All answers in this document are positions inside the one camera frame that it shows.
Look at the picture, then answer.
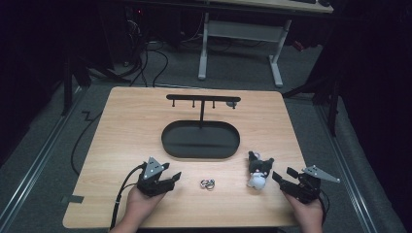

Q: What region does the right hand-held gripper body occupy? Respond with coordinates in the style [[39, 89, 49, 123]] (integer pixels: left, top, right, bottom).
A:
[[281, 164, 341, 205]]

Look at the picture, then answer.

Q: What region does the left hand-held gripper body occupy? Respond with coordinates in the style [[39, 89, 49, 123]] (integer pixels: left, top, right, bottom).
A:
[[136, 156, 173, 198]]

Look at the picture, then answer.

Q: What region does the black and white plush keychain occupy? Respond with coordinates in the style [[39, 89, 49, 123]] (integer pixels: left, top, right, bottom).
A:
[[246, 150, 276, 191]]

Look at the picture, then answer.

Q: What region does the silver metal key ring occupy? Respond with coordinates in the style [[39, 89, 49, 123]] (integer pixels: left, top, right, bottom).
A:
[[199, 178, 217, 191]]

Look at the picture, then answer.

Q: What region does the black hook stand with tray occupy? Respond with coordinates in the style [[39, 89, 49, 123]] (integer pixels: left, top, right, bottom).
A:
[[160, 93, 242, 160]]

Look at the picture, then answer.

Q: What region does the person's left hand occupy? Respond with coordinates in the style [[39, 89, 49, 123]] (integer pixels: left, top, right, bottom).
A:
[[123, 185, 167, 225]]

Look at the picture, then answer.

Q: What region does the person's right hand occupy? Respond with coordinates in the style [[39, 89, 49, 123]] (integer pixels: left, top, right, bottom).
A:
[[283, 190, 326, 233]]

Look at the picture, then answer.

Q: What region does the black metal stand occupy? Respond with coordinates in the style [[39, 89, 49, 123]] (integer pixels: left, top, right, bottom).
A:
[[282, 72, 342, 138], [60, 53, 131, 117]]

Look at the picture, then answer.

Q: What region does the grey tape piece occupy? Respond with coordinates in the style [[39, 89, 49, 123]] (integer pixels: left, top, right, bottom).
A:
[[60, 194, 86, 205]]

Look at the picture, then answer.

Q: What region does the right hand-held gripper cable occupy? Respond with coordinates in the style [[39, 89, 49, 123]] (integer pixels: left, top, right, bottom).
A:
[[318, 188, 331, 225]]

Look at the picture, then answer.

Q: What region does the hand-held gripper cable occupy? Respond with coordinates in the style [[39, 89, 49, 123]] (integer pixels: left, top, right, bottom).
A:
[[109, 162, 148, 231], [318, 188, 331, 225]]

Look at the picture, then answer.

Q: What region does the left hand-held gripper cable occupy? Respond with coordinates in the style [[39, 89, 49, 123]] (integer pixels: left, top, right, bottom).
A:
[[109, 162, 148, 231]]

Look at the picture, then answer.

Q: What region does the metal floor rail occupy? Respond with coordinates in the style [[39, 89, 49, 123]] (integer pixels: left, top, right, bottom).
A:
[[314, 104, 379, 233], [0, 86, 87, 225]]

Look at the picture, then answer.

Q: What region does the black cable on floor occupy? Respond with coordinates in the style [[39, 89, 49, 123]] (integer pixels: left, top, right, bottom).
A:
[[70, 110, 104, 177]]

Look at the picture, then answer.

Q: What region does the bundle of black cables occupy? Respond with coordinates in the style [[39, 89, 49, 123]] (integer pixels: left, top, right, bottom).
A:
[[124, 17, 170, 88]]

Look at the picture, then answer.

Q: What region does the white metal frame desk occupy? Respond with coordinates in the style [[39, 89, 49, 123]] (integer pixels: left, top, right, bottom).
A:
[[197, 0, 335, 88]]

